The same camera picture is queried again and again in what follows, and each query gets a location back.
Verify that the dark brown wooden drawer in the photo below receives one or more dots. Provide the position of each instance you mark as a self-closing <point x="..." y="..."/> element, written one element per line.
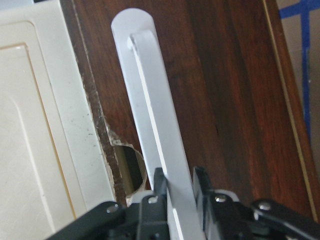
<point x="233" y="89"/>

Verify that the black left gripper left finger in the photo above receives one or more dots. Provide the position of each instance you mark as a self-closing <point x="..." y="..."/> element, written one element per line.
<point x="153" y="211"/>

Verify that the white drawer handle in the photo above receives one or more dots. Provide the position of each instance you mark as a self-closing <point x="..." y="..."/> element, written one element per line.
<point x="154" y="115"/>

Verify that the cream plastic cabinet top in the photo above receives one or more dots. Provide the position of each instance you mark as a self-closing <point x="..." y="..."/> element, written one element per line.
<point x="52" y="168"/>

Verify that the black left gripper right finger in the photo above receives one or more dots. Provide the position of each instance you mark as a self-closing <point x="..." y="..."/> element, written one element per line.
<point x="221" y="218"/>

